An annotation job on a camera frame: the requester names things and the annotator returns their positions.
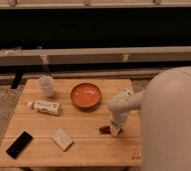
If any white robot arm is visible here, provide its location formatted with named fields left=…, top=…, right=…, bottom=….
left=108, top=66, right=191, bottom=171

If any white sponge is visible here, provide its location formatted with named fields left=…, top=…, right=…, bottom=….
left=52, top=129, right=74, bottom=151

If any orange bowl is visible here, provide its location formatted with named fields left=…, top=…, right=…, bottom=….
left=70, top=83, right=101, bottom=109

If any wooden table board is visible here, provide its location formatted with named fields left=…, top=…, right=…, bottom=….
left=0, top=79, right=141, bottom=168

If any white lying bottle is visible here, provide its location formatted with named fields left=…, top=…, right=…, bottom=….
left=28, top=100, right=61, bottom=116

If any white plastic cup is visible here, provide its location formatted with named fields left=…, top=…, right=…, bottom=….
left=37, top=75, right=54, bottom=97

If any black rectangular remote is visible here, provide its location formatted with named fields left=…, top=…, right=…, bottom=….
left=6, top=131, right=33, bottom=159

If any long metal rail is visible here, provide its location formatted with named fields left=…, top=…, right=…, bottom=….
left=0, top=46, right=191, bottom=66

